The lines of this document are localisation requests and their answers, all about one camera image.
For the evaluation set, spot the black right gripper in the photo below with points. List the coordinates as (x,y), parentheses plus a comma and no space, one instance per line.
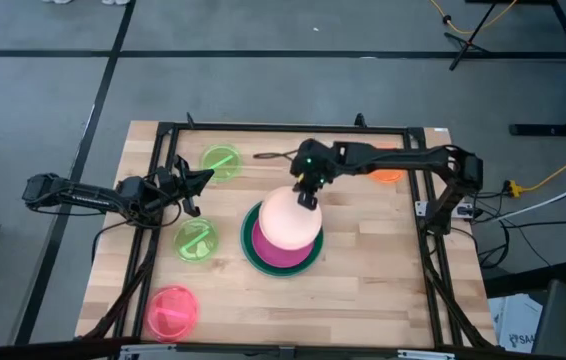
(313,162)

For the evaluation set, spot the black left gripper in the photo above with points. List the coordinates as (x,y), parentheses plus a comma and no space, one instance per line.
(175,187)

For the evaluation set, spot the peach plastic plate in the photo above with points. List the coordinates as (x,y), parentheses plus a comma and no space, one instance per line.
(288,220)

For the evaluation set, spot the green cup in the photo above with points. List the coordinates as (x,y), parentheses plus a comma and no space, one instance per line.
(195,240)
(223,160)

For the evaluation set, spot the magenta plastic plate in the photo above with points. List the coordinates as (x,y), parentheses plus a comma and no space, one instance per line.
(278,257)

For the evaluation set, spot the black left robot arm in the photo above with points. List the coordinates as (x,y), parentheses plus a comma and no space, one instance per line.
(88,196)

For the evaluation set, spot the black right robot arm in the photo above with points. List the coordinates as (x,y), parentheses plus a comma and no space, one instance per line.
(403,159)

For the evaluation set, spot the large round plastic plate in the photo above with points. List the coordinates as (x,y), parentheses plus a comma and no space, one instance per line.
(283,273)

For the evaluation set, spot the pink cup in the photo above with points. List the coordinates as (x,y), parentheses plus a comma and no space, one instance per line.
(172,313)

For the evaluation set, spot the white power strip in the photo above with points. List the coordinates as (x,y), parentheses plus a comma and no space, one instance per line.
(458,211)

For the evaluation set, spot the black tripod stand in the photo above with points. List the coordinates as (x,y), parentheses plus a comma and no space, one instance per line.
(468,44)

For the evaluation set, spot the white printed box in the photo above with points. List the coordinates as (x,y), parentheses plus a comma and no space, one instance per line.
(515,320)

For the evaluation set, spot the black desk base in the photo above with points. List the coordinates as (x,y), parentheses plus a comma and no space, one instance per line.
(553,130)

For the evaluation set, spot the dark grey case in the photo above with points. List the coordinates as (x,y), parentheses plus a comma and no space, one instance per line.
(558,320)

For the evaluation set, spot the black aluminium table frame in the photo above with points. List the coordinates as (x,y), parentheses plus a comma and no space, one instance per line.
(263,127)

